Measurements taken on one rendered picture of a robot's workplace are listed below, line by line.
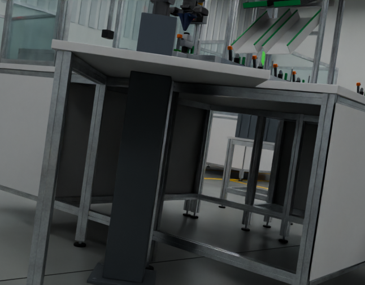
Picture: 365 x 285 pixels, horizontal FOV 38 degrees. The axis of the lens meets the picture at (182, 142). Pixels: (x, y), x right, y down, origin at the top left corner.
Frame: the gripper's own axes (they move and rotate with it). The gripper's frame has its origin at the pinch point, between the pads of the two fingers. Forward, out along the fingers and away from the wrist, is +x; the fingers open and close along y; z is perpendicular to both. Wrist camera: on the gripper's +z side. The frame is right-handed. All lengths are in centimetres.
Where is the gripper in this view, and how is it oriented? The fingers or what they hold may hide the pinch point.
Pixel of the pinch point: (186, 22)
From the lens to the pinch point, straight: 235.3
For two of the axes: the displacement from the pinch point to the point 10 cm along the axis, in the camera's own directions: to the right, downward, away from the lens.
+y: -7.9, -1.3, 6.0
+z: 5.9, 1.0, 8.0
